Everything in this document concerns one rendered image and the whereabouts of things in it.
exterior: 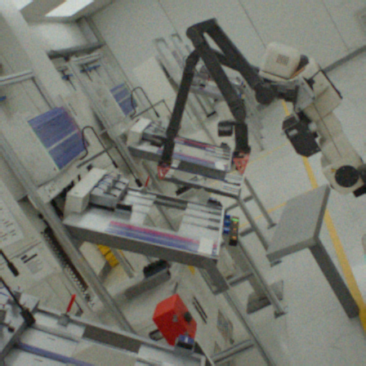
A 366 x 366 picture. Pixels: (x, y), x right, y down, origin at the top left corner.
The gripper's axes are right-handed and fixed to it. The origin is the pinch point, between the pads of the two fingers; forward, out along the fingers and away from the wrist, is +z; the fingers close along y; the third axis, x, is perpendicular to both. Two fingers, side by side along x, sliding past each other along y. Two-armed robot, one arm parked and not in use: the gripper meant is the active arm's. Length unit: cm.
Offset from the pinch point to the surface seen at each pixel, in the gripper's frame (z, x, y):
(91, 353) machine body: 76, -9, 59
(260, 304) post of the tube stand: 74, 75, -31
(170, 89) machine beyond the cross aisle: 20, -47, -441
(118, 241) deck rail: 16, -8, 60
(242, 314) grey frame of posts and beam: 33, 53, 64
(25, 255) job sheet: 34, -48, 60
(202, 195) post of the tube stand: 17.1, 23.3, -36.7
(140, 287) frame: 53, 4, 26
